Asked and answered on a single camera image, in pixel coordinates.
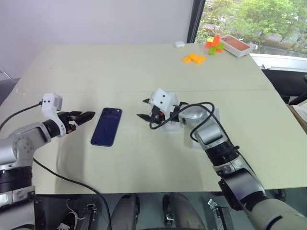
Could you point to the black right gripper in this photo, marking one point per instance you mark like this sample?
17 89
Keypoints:
159 117

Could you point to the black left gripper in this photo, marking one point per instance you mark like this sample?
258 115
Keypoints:
68 121

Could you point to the dark blue smartphone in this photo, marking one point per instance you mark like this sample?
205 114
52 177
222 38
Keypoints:
106 128

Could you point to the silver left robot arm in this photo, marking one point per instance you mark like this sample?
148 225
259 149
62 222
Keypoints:
21 143

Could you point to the white box with orange print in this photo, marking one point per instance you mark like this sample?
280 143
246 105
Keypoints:
236 45

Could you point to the yellow-orange toy brick slab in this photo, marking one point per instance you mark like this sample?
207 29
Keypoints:
194 59

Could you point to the white earbuds case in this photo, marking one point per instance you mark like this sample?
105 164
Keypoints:
179 44

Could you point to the orange green toy brick stack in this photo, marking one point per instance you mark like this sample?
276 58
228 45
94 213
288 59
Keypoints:
214 45

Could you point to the dark rounded robot leg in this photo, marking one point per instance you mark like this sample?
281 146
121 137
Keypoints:
126 210
180 210

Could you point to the black chair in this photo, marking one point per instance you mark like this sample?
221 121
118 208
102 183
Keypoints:
283 81

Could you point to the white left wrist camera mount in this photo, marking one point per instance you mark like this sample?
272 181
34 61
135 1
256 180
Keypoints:
49 101

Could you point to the dark window frame post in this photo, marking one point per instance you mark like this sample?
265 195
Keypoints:
194 21

